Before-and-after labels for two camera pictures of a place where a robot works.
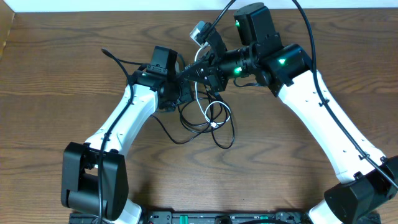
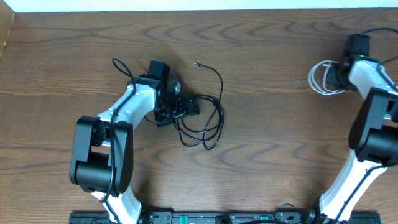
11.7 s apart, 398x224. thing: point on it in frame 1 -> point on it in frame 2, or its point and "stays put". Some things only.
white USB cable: [197, 51] -> [311, 78]
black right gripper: [212, 76] -> [333, 78]
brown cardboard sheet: [7, 16] stays put
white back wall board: [10, 6] stays put
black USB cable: [226, 109] -> [204, 118]
